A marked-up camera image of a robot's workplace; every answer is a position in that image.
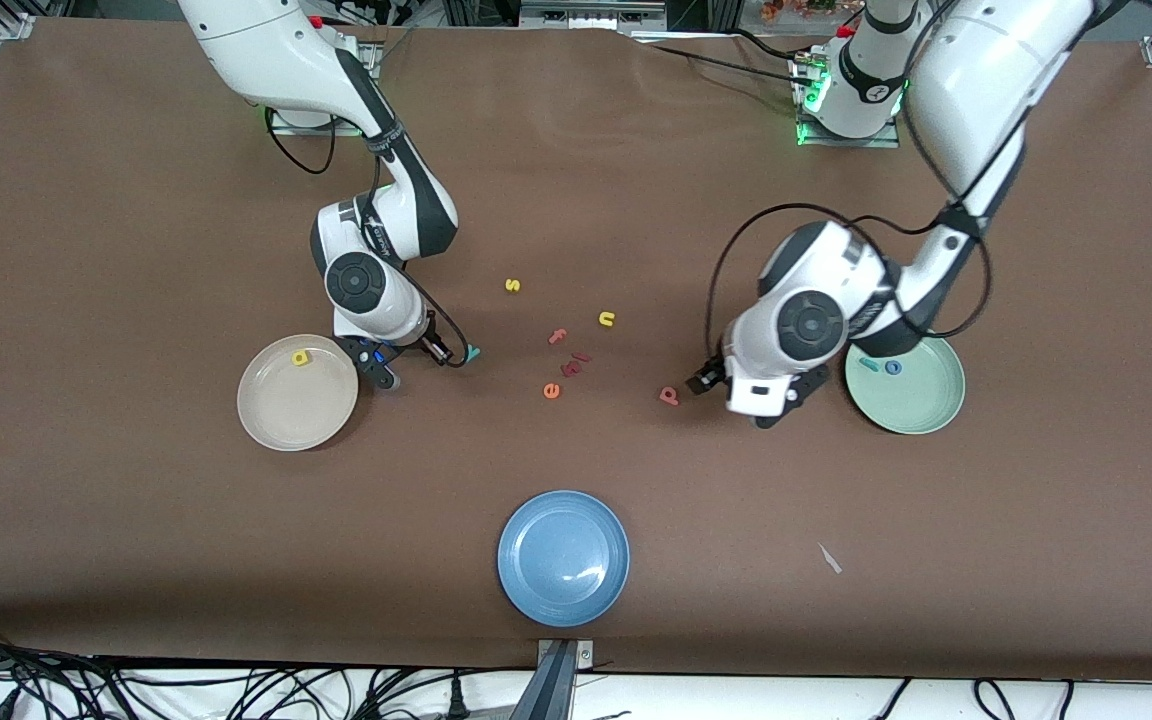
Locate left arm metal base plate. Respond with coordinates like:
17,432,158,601
796,50,902,149

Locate blue round plate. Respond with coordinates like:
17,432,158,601
497,490,631,628

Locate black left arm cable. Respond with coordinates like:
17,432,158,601
704,0,1097,376

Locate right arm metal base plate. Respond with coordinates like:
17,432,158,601
268,105,359,136

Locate beige round plate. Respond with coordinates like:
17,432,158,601
237,334,360,452

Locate black base power cable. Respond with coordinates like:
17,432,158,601
648,42,822,91
731,28,807,63

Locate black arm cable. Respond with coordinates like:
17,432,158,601
704,0,1097,376
264,115,467,369

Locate grey power strip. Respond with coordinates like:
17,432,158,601
519,0,667,31

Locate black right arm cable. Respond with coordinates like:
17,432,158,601
264,115,467,369

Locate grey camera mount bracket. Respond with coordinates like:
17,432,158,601
534,638,597,720

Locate green round plate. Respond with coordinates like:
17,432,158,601
844,335,966,435

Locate looped black floor cable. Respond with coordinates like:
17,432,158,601
972,678,1019,720

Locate brown table cover sheet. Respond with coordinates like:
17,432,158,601
0,18,1152,681

